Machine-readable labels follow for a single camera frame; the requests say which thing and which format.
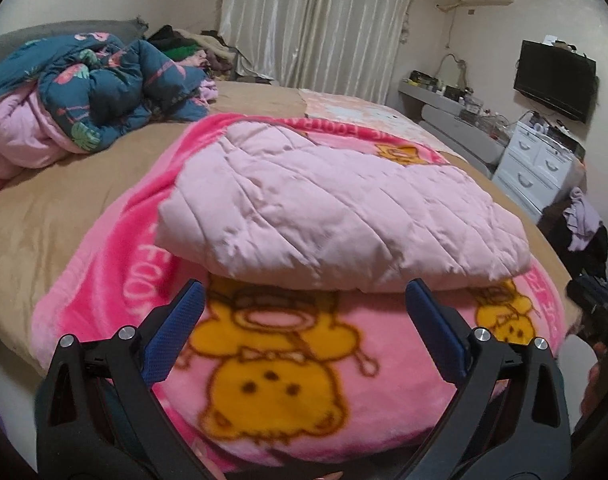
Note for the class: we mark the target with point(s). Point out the white drawer dresser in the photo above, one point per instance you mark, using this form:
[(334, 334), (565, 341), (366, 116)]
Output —
[(536, 172)]

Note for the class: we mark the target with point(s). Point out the grey desk unit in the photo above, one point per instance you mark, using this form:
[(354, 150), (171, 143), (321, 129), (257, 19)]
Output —
[(440, 116)]

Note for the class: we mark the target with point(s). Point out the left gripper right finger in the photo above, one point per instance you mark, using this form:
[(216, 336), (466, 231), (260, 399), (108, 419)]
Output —
[(508, 418)]

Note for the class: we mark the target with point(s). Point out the tan bed sheet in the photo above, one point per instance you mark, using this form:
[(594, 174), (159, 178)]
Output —
[(45, 214)]

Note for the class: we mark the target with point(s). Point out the teal floral comforter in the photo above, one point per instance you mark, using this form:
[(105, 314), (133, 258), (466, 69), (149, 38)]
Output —
[(79, 94)]

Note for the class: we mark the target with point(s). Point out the pink quilted jacket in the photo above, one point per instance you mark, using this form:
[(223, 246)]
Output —
[(266, 204)]

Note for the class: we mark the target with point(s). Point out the lilac hanging garment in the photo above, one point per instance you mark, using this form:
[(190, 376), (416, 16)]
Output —
[(582, 220)]

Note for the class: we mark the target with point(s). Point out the pink cartoon fleece blanket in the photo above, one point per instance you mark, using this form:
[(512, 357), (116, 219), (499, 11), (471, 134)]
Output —
[(272, 373)]

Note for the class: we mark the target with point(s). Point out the black wall television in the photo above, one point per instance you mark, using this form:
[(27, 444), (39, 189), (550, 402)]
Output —
[(559, 79)]

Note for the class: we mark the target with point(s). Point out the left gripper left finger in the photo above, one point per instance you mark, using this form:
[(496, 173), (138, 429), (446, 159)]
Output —
[(97, 416)]

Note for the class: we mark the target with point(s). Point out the white pleated curtain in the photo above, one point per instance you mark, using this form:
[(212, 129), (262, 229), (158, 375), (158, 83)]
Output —
[(345, 47)]

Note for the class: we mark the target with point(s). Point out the pile of mixed clothes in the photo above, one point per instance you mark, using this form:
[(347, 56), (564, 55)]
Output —
[(206, 50)]

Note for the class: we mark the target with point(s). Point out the pale pink kitty blanket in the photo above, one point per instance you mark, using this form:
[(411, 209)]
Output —
[(367, 114)]

